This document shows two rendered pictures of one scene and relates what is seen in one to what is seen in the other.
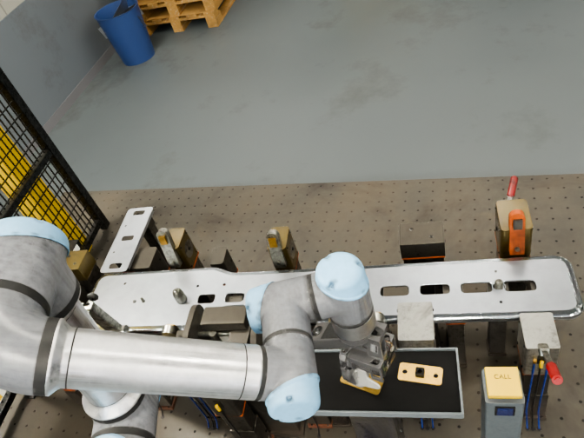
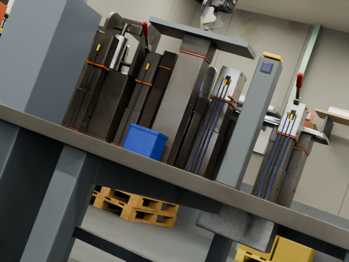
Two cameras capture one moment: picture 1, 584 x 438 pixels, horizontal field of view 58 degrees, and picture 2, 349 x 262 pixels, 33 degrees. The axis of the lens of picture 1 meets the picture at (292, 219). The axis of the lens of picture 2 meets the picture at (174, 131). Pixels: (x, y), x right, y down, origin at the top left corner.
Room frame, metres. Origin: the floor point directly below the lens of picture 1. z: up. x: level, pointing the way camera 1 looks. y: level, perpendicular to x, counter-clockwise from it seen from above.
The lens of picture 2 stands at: (-1.46, -0.03, 0.69)
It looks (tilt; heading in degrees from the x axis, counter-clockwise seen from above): 4 degrees up; 359
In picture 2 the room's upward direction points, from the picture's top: 20 degrees clockwise
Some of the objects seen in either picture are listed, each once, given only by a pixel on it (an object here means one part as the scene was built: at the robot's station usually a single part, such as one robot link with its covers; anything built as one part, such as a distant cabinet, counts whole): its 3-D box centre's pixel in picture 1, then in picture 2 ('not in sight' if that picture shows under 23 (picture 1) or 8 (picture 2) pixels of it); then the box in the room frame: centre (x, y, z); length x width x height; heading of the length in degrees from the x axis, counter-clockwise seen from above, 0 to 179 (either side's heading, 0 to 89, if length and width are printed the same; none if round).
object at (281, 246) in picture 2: not in sight; (283, 243); (5.61, -1.80, 0.35); 1.20 x 0.87 x 0.71; 154
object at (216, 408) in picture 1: (238, 423); (89, 82); (0.68, 0.30, 0.89); 0.09 x 0.08 x 0.38; 159
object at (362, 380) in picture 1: (366, 381); (209, 19); (0.50, -0.03, 1.22); 0.06 x 0.03 x 0.09; 48
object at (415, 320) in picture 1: (421, 371); (214, 123); (0.64, -0.18, 0.90); 0.13 x 0.08 x 0.41; 159
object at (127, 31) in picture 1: (128, 30); not in sight; (5.20, 0.88, 0.27); 0.46 x 0.44 x 0.54; 154
